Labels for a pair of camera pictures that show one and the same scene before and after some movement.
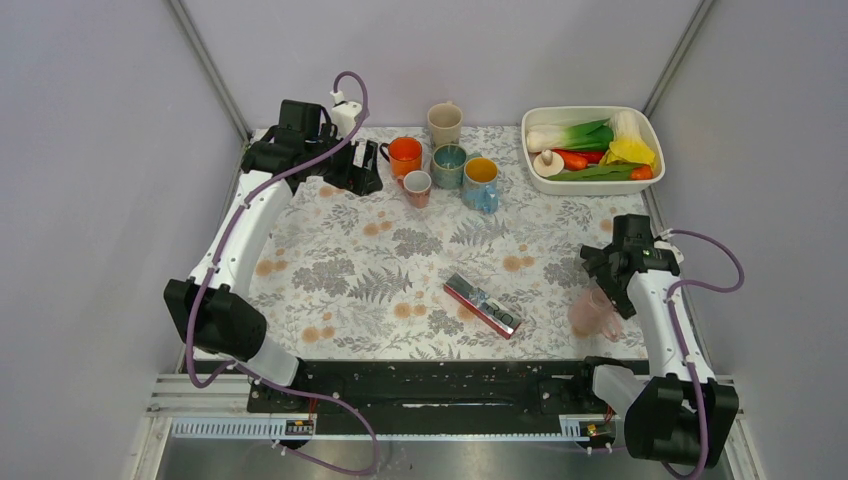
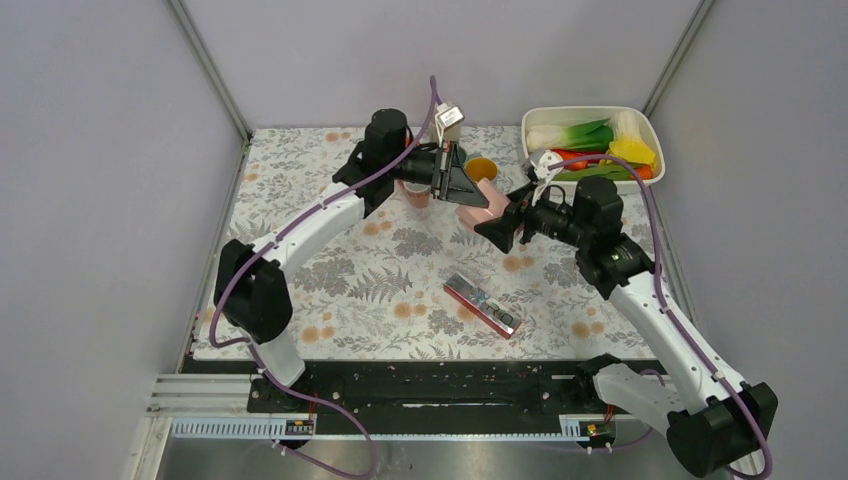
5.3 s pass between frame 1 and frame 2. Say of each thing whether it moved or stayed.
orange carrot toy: stayed
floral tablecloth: stayed
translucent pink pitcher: moved
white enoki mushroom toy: stayed
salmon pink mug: stayed
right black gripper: moved
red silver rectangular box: stayed
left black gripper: moved
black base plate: stayed
